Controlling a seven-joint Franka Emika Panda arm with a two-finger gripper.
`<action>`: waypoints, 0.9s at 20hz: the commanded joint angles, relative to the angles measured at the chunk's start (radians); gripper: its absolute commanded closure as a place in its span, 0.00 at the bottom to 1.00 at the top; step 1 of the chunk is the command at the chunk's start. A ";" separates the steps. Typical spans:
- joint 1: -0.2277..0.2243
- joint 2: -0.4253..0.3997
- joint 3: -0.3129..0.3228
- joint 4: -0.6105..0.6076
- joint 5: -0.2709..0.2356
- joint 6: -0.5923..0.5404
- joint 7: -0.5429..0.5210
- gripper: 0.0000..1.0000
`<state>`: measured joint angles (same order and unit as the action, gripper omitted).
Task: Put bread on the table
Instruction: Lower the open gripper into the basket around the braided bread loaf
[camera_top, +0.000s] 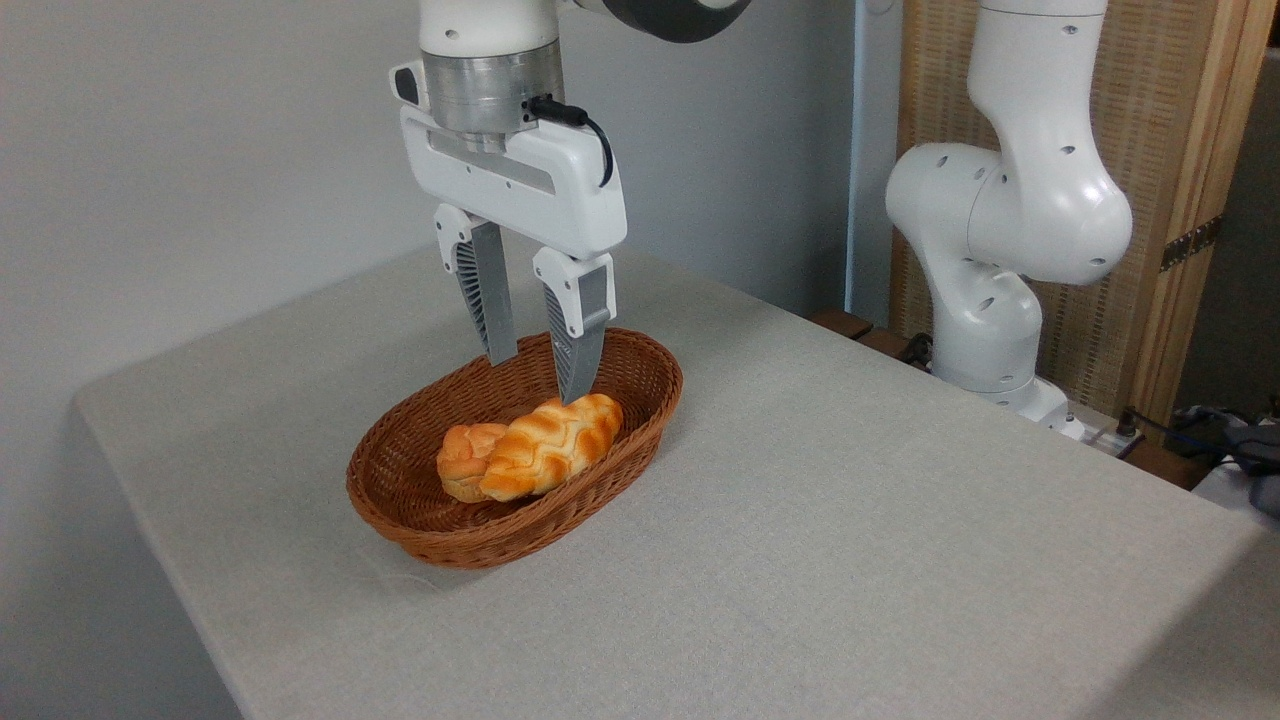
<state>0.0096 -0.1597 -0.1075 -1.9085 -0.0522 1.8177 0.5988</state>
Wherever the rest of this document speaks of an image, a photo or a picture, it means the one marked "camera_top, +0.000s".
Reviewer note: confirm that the round golden bread roll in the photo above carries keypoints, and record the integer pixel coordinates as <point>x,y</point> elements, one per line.
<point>462,460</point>

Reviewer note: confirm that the wooden rattan folding screen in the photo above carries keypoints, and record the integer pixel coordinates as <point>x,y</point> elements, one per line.
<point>1170,120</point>

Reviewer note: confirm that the grey tablecloth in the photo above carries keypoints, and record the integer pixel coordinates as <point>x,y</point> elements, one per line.
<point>850,560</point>

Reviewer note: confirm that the black connector at robot base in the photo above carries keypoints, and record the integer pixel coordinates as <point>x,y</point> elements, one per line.
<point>916,350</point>

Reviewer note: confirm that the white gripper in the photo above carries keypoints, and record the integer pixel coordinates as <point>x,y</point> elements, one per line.
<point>560,190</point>

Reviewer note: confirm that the white vertical pipe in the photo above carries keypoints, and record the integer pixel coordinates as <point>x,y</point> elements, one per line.
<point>857,150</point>

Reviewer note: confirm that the dark metal screen hinge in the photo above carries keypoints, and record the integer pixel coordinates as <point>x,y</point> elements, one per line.
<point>1190,243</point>

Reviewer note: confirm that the braided golden bread loaf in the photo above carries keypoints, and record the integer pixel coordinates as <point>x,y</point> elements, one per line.
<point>550,445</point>

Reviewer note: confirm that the brown wicker basket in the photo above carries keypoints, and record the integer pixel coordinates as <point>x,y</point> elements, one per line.
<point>420,520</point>

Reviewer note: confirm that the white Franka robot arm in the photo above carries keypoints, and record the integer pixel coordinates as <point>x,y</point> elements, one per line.
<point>1020,200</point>

